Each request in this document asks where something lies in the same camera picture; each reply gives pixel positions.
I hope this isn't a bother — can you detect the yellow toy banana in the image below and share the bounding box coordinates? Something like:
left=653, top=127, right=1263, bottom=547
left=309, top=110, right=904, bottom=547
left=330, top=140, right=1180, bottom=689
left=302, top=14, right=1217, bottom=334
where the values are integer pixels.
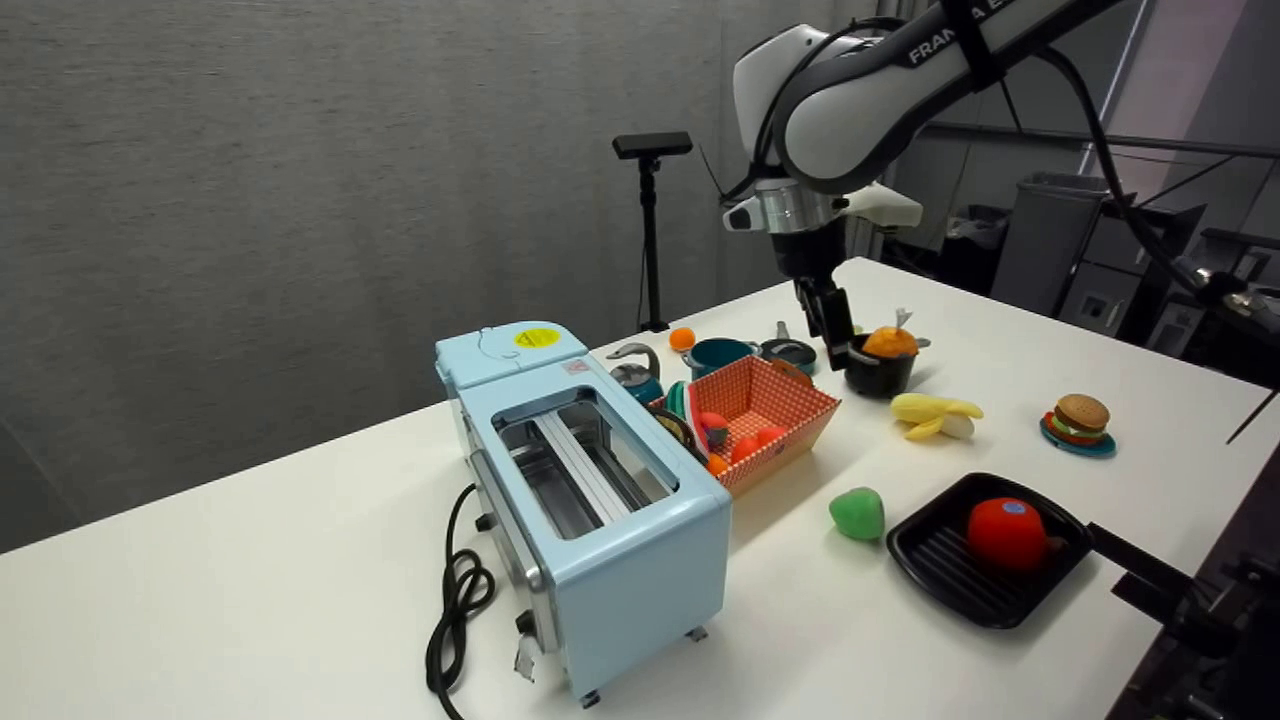
left=889, top=387, right=989, bottom=444

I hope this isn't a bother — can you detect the toy burger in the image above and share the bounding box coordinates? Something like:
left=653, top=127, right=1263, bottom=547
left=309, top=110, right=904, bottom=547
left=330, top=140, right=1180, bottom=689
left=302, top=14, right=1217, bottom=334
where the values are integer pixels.
left=1045, top=393, right=1116, bottom=449

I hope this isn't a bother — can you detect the black grill pan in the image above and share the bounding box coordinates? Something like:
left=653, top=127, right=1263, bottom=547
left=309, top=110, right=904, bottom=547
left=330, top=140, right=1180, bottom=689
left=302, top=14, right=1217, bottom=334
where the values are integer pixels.
left=884, top=469, right=1197, bottom=630

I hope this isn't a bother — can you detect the black grey cabinet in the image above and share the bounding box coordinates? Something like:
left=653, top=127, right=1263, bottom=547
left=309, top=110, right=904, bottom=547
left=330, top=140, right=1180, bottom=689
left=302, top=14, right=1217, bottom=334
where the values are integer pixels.
left=1055, top=194, right=1213, bottom=340

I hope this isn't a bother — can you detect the grey wall rail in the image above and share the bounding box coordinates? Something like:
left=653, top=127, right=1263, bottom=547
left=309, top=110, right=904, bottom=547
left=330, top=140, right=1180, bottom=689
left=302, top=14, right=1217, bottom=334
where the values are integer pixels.
left=917, top=115, right=1280, bottom=164

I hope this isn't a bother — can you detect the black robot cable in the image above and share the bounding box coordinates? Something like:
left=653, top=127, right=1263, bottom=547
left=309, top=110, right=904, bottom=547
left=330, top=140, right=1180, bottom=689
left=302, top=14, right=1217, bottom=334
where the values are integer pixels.
left=1033, top=45, right=1280, bottom=451

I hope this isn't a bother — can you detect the dark box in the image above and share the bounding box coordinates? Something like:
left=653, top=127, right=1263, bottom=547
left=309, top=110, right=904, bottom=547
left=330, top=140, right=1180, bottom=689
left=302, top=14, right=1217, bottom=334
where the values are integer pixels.
left=938, top=201, right=1018, bottom=294

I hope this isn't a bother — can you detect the big red plush tomato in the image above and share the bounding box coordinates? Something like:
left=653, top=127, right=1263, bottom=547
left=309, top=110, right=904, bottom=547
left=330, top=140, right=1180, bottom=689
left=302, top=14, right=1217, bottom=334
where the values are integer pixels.
left=959, top=491, right=1064, bottom=574

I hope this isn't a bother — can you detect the light blue toaster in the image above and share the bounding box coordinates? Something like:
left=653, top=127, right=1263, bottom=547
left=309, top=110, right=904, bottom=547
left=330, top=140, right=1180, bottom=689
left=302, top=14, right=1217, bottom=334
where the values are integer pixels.
left=458, top=354, right=738, bottom=707

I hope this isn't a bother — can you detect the dark shelf unit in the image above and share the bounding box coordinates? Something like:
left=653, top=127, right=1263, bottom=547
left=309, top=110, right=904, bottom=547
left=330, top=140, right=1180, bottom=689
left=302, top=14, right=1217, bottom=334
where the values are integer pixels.
left=1171, top=216, right=1280, bottom=393

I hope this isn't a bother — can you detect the orange toy food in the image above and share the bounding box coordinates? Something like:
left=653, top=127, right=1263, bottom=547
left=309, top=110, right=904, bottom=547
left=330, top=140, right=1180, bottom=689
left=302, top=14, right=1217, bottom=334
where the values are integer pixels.
left=861, top=307, right=938, bottom=364

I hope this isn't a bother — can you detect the small dark toy pan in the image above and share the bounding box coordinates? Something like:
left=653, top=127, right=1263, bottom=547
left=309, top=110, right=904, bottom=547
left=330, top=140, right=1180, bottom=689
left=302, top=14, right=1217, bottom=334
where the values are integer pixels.
left=755, top=318, right=823, bottom=383

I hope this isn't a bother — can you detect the teal pot with glass lid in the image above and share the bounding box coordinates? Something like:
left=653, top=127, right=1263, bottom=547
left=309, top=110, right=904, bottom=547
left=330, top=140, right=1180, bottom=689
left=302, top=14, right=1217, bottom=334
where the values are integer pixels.
left=601, top=340, right=669, bottom=408

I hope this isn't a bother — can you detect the open teal toy pot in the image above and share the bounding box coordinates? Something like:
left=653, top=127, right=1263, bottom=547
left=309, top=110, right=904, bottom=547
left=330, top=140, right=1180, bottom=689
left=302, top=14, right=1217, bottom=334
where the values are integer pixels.
left=685, top=334, right=760, bottom=380

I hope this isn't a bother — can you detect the black camera on stand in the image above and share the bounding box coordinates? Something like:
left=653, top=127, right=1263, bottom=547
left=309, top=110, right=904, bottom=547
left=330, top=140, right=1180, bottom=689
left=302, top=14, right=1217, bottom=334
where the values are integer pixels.
left=607, top=127, right=696, bottom=334

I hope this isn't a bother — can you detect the light blue box yellow sticker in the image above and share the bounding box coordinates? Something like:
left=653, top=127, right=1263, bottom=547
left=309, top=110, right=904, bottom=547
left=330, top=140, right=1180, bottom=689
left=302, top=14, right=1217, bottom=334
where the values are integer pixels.
left=433, top=317, right=592, bottom=400

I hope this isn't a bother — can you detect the black toy pot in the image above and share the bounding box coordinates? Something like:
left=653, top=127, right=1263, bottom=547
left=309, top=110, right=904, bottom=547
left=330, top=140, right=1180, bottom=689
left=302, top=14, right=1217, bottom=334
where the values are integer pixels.
left=839, top=334, right=923, bottom=404

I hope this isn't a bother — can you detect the black power cord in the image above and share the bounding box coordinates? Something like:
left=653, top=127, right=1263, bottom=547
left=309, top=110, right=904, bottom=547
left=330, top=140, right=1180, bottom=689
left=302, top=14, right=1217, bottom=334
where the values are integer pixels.
left=426, top=481, right=499, bottom=720

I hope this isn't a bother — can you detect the green plush fruit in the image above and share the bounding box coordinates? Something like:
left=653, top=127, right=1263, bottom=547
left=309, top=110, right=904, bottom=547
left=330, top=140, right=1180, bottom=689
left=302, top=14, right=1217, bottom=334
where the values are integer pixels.
left=823, top=482, right=891, bottom=547

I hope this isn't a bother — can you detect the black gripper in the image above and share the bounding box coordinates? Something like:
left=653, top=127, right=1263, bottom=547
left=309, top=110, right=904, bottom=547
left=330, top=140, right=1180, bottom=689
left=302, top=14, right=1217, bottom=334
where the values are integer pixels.
left=782, top=219, right=873, bottom=373

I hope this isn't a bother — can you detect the teal toy pan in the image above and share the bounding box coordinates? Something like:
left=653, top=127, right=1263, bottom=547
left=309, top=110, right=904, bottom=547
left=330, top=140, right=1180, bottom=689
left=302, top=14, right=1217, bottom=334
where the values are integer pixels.
left=655, top=380, right=706, bottom=456

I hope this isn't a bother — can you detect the orange gingham basket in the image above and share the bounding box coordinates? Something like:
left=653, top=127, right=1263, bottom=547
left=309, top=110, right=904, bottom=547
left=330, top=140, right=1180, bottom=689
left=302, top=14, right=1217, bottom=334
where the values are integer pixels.
left=685, top=353, right=844, bottom=495

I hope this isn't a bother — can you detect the black metal frame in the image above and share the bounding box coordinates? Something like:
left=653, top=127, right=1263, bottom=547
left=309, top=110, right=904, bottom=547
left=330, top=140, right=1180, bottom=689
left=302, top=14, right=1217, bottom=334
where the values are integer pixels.
left=1106, top=444, right=1280, bottom=720

